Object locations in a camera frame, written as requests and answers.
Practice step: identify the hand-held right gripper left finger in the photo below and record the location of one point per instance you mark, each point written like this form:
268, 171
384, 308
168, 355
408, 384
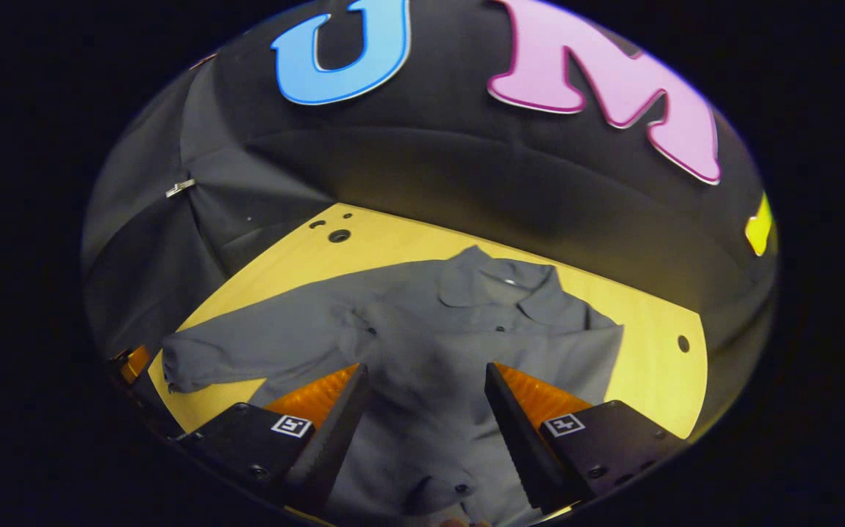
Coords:
331, 439

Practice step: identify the red clip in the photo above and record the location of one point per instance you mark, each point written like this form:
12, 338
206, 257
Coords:
203, 61

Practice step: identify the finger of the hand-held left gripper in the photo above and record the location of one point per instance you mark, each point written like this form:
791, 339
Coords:
135, 362

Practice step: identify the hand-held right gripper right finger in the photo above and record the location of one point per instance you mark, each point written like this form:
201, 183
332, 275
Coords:
517, 439

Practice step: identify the grey collared shirt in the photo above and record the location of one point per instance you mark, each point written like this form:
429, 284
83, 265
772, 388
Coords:
422, 329

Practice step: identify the black backdrop cloth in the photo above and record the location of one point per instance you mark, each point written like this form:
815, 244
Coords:
429, 168

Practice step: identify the silver clip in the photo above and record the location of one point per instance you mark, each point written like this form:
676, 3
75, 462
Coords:
180, 187

